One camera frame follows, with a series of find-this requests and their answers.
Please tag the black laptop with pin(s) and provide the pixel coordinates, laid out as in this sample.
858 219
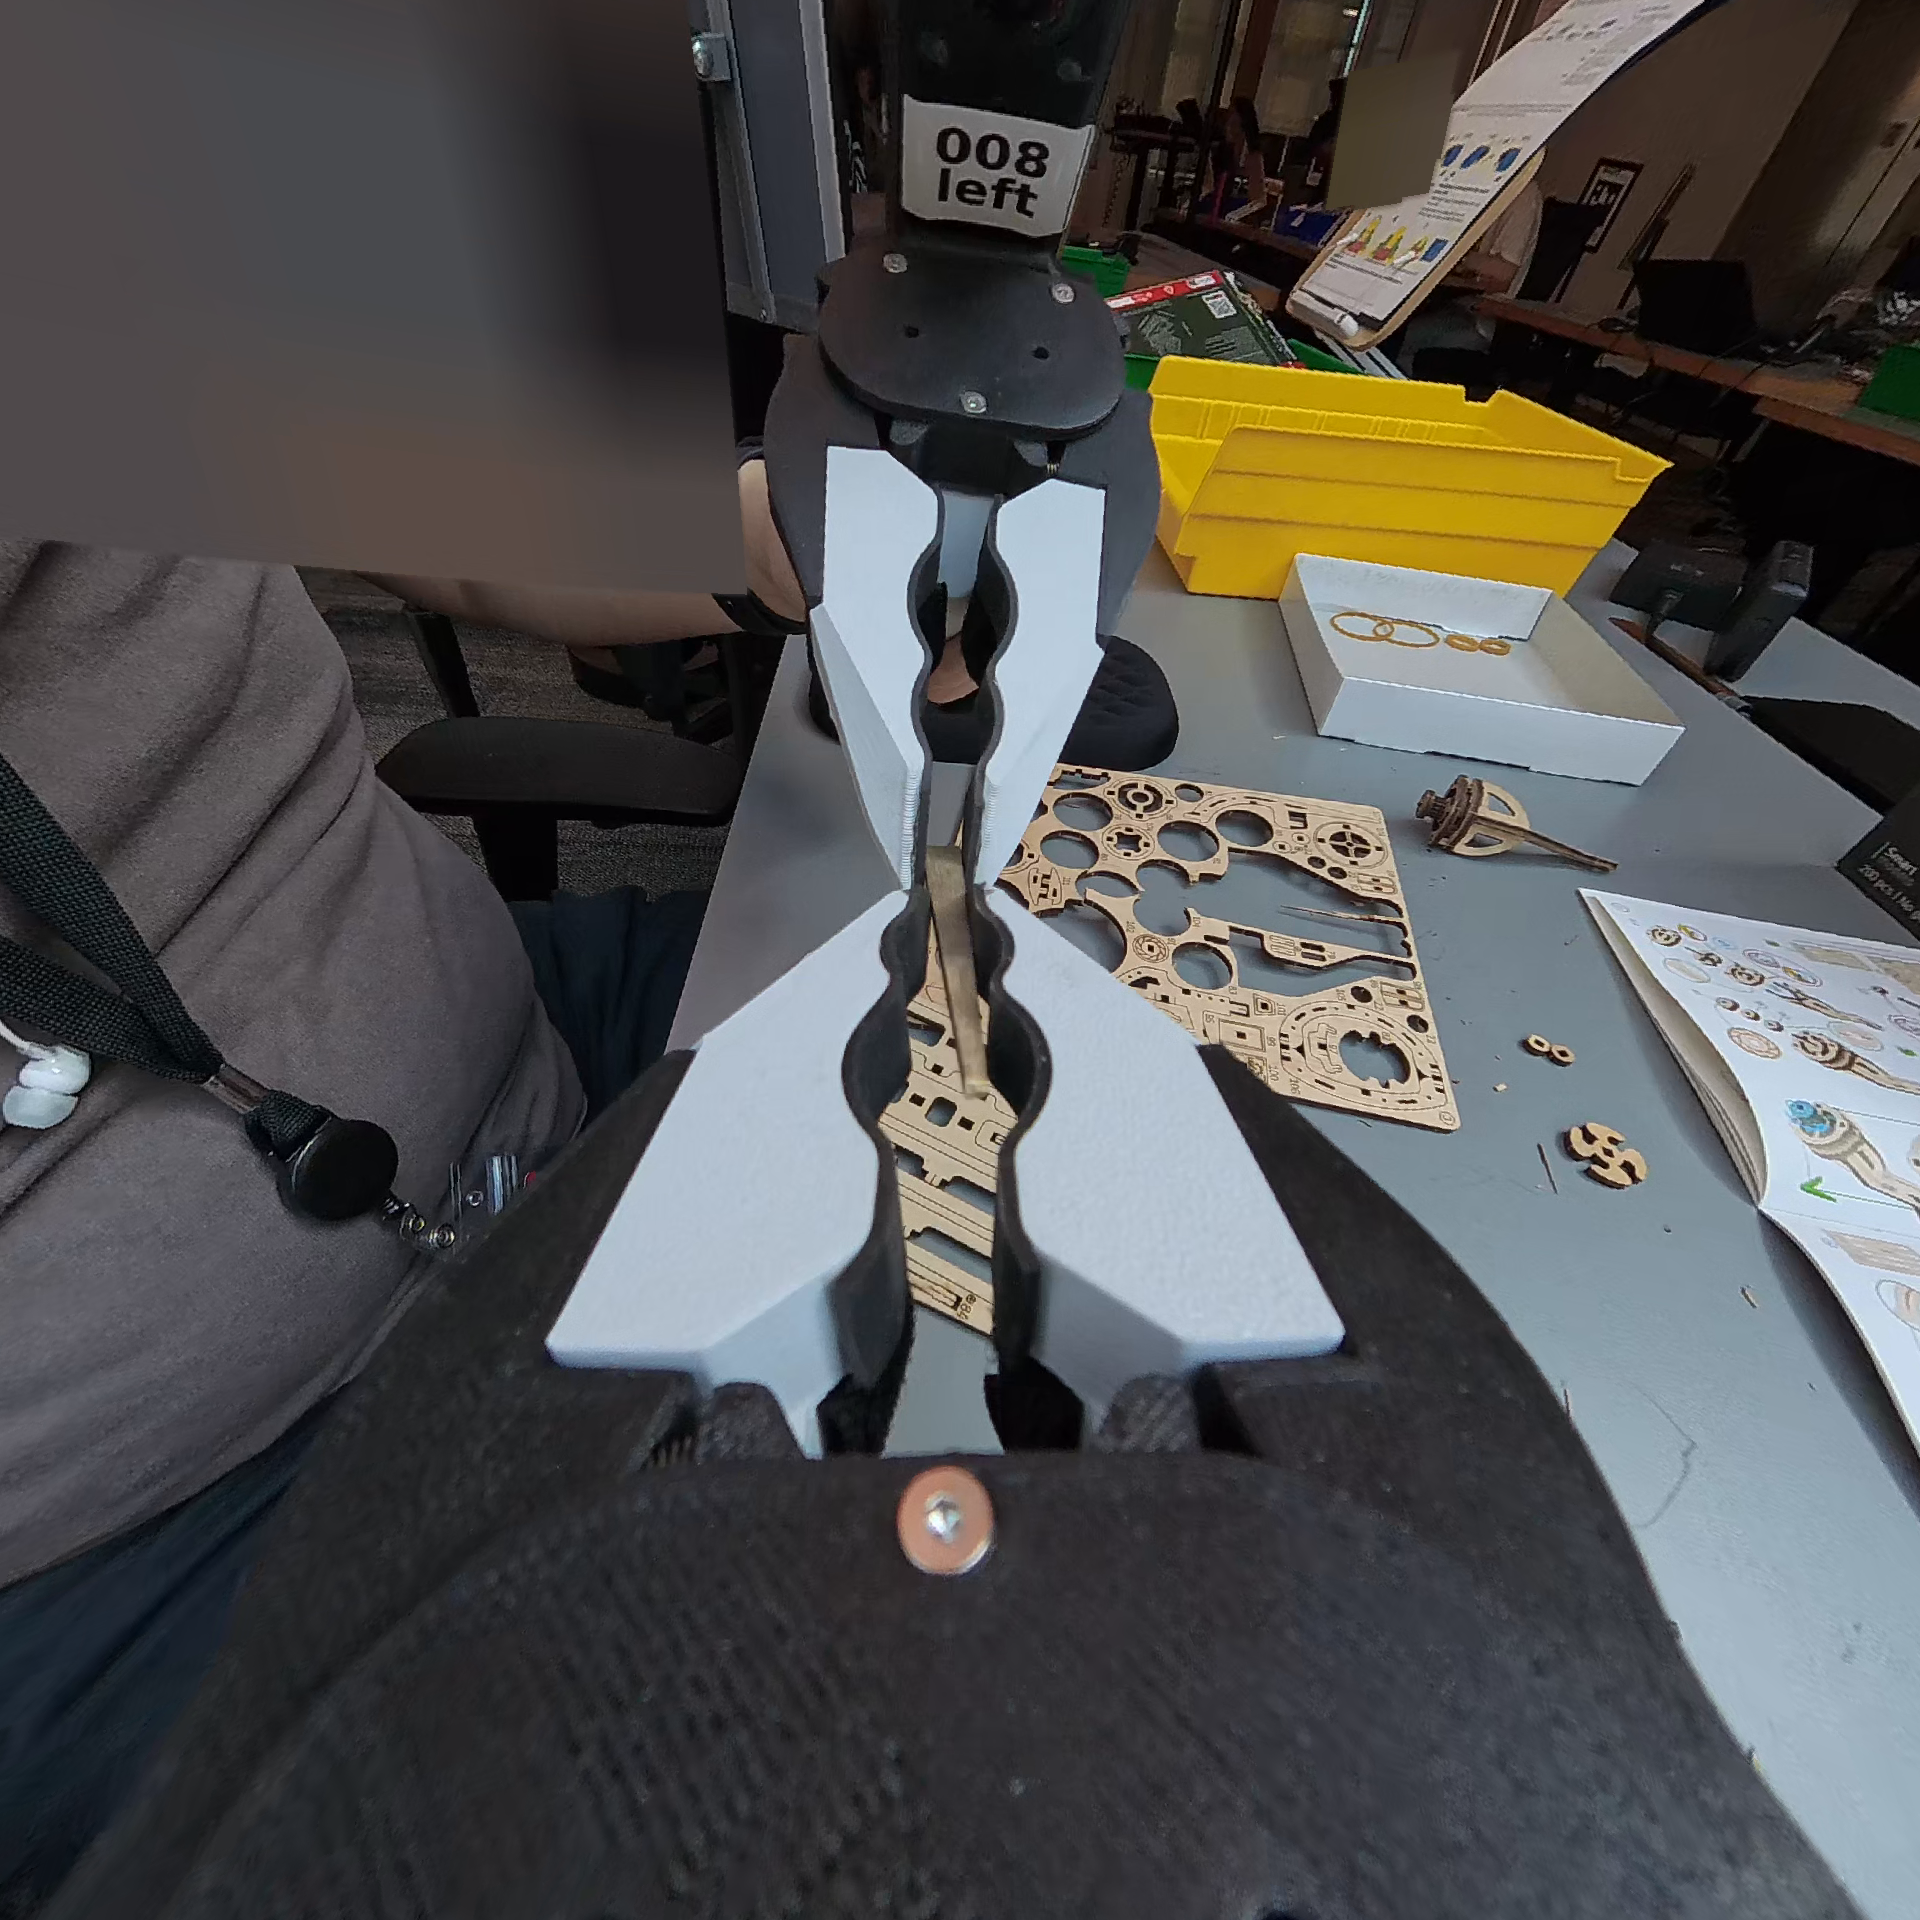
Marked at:
1693 296

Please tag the grey panel stand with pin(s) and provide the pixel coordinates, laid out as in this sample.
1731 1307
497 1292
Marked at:
765 150

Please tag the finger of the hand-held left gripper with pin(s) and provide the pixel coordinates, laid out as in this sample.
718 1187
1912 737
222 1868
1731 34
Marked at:
871 631
1058 631

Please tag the green printed box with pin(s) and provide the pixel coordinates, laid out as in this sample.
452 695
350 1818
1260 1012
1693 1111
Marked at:
1201 318

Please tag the green plastic bin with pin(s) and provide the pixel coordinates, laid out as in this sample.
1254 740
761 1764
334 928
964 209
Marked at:
1892 379

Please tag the white earbuds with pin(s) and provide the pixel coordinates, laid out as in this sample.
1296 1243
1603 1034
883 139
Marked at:
45 1082

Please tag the round wooden gear piece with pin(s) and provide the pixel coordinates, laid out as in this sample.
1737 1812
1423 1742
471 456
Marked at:
1604 1155

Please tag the person's left forearm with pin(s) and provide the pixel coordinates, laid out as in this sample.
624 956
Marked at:
652 623

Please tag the black wristwatch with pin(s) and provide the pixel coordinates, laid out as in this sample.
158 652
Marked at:
758 615

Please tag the illustrated instruction booklet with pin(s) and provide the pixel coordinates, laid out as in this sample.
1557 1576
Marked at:
1770 1081

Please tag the black desk device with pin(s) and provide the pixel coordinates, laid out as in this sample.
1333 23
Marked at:
1759 609

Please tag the thin wooden stick part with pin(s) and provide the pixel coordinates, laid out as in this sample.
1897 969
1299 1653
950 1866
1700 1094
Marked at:
960 975

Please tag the assembled wooden axle part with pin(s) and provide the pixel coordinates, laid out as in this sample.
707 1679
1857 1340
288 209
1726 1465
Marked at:
1479 823

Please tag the wooden part sheet slotted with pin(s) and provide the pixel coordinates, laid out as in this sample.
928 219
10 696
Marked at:
938 1119

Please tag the white cardboard tray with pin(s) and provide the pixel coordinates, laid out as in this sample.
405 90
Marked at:
1501 721

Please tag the stacked yellow plastic bins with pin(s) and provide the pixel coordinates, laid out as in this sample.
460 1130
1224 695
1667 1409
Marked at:
1351 450

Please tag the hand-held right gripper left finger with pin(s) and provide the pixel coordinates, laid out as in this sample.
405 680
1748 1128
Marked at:
705 1200

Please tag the background wooden desk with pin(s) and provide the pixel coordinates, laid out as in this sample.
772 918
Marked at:
1770 393

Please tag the person's grey shirt torso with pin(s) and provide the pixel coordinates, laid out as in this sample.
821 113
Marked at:
225 1350

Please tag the black flat case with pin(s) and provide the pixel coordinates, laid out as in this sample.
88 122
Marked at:
1839 751

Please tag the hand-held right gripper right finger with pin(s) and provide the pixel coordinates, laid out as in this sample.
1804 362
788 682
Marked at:
1170 1200

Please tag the person's left hand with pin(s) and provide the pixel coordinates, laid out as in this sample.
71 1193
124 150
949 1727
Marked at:
772 532

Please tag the black model kit box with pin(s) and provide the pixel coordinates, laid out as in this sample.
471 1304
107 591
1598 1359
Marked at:
1887 871

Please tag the printed sheet on wooden board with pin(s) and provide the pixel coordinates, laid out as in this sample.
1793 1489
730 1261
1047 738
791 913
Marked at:
1501 135

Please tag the wooden part sheet round holes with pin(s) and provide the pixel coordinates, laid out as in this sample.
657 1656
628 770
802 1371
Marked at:
1418 1050

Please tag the black office chair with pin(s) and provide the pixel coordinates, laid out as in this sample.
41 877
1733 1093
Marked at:
570 772

